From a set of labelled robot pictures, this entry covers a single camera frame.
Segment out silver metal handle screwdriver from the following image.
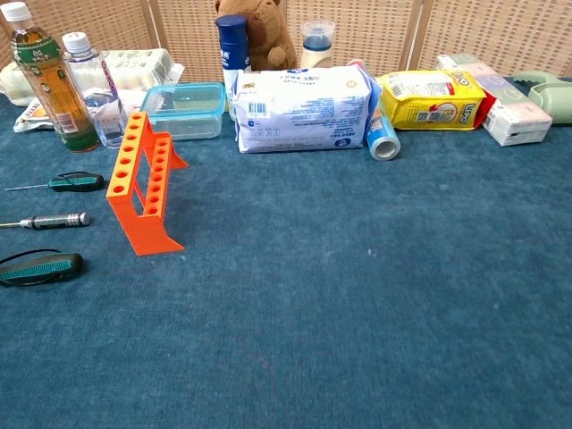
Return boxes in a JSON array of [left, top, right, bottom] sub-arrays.
[[0, 212, 92, 231]]

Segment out clear container with blue lid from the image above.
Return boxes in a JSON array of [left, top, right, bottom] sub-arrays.
[[140, 81, 227, 142]]

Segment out blue plastic wrap roll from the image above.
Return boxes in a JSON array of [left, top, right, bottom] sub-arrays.
[[346, 58, 402, 162]]

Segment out blue carpet table cover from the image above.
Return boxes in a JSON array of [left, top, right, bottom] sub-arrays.
[[0, 75, 572, 429]]

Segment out white egg carton package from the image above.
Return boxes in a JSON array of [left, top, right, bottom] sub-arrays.
[[0, 47, 185, 107]]

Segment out pale green lint roller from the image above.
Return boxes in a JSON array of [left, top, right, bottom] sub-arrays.
[[512, 70, 572, 126]]

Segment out clear water bottle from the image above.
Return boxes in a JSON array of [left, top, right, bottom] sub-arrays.
[[61, 30, 129, 150]]

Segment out orange screwdriver rack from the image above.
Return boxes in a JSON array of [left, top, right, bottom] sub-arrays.
[[105, 111, 190, 257]]

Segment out yellow Lipo biscuit bag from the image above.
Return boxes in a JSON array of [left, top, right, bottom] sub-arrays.
[[376, 69, 488, 131]]

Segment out white sauce bottle clear cap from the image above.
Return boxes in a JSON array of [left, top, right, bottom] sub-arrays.
[[299, 20, 336, 71]]

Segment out wicker folding screen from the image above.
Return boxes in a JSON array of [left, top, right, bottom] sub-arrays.
[[0, 0, 572, 84]]

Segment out small green-black handle screwdriver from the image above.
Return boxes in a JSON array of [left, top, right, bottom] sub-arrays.
[[4, 172, 106, 194]]

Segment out red and yellow snack box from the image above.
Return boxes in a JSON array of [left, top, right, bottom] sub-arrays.
[[473, 91, 498, 130]]

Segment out white wet wipes pack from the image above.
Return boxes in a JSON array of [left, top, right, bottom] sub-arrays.
[[232, 64, 382, 155]]

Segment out blue and white spray can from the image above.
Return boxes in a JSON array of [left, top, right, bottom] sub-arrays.
[[214, 13, 252, 121]]

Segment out brown capybara plush toy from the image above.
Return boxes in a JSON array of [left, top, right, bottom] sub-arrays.
[[214, 0, 299, 72]]

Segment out pastel tissue box pack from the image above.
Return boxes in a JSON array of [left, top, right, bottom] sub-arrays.
[[435, 53, 554, 147]]

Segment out green tea bottle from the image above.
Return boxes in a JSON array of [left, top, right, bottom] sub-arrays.
[[0, 1, 101, 154]]

